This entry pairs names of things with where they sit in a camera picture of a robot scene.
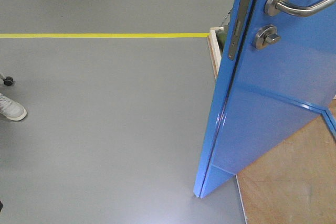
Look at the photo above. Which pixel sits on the blue door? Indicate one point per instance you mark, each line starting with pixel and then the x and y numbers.
pixel 318 22

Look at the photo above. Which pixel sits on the left green sandbag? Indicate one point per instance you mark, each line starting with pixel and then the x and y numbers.
pixel 221 38

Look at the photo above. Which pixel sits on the steel latch edge plate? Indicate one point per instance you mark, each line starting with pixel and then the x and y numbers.
pixel 236 24

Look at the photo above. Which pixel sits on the steel thumb-turn lock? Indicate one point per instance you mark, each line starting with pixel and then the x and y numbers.
pixel 266 36

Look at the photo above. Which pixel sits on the plywood base platform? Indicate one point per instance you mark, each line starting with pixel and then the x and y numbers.
pixel 288 176

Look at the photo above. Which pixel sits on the white sneaker right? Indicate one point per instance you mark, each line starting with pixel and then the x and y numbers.
pixel 12 110

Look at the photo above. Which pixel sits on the office chair base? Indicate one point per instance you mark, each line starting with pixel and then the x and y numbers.
pixel 7 80

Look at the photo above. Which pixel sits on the far white base rail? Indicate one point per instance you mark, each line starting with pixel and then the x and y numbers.
pixel 215 53

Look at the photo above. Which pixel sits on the steel door lever handle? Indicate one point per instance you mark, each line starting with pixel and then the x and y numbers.
pixel 274 7

